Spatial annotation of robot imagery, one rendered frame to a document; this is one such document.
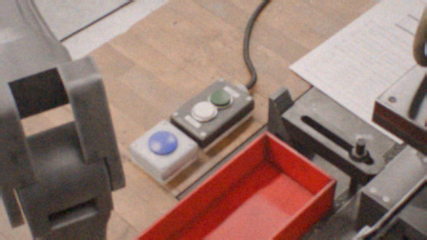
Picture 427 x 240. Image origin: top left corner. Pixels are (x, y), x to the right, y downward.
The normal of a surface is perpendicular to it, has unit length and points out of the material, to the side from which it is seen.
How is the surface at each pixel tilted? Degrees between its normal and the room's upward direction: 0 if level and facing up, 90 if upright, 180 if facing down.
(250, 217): 0
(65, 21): 0
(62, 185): 67
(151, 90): 0
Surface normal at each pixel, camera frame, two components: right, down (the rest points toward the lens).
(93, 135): 0.40, 0.51
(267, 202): -0.02, -0.66
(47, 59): 0.08, -0.49
